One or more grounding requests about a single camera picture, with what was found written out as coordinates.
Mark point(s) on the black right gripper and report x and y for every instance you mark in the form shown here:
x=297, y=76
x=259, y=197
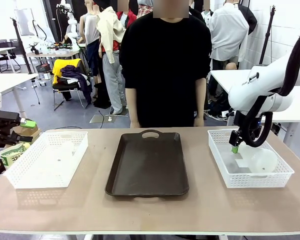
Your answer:
x=254, y=128

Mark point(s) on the black metal chair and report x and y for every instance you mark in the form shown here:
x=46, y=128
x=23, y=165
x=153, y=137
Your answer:
x=65, y=87

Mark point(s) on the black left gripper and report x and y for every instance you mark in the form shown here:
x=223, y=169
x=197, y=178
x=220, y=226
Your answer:
x=3, y=117

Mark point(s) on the mannequin with white tank top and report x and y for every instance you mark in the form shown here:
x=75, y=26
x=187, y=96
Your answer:
x=91, y=32

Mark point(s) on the person's right forearm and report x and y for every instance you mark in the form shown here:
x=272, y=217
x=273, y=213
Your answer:
x=133, y=105

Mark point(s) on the white perforated plastic basket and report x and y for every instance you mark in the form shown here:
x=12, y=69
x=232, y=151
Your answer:
x=247, y=180
x=47, y=160

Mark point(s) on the mannequin with white shirt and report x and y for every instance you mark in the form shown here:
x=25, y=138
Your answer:
x=227, y=35

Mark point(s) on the black office chair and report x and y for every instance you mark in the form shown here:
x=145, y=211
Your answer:
x=6, y=55

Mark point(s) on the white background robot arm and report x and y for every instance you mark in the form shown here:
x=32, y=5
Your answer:
x=71, y=22

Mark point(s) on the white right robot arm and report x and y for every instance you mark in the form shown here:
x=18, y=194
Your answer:
x=265, y=87

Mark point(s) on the black tripod stand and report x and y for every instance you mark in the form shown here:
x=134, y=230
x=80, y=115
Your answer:
x=21, y=47
x=266, y=37

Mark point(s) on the person in black sweater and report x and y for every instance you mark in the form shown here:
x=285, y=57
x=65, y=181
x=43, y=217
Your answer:
x=165, y=70

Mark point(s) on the grey floor plate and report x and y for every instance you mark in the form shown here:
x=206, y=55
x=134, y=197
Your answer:
x=110, y=117

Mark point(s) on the green and white carton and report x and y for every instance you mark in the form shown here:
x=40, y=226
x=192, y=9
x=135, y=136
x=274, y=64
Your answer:
x=12, y=155

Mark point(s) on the dark purple garment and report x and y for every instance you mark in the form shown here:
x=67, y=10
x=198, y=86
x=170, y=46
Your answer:
x=82, y=80

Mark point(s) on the grey whiteboard panel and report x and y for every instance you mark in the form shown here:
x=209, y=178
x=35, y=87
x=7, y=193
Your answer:
x=23, y=22

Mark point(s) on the dark brown plastic tray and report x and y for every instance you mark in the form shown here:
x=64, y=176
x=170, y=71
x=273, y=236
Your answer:
x=147, y=165

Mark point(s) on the person's left hand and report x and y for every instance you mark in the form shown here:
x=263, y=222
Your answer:
x=198, y=121

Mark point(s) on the mannequin with black jacket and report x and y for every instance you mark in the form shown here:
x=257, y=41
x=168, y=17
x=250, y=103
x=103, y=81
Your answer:
x=248, y=17

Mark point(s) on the person's left forearm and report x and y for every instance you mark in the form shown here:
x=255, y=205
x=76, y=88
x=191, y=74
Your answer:
x=199, y=97

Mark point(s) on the mannequin with cream jacket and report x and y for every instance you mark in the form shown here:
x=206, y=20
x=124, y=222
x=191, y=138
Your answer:
x=110, y=37

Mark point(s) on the brown cardboard box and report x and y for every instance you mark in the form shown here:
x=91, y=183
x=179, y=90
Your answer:
x=30, y=132

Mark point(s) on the yellow garment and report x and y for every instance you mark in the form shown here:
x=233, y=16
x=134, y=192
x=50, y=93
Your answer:
x=65, y=66

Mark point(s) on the cluttered background desk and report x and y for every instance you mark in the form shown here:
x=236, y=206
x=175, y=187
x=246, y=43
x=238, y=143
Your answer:
x=52, y=53

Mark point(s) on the white paper label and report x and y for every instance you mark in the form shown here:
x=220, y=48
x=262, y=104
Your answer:
x=241, y=163

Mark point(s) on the red and black crate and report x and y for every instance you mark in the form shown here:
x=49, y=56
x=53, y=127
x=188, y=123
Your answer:
x=43, y=68

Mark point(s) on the person's right hand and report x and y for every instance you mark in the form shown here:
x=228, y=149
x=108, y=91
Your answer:
x=135, y=124

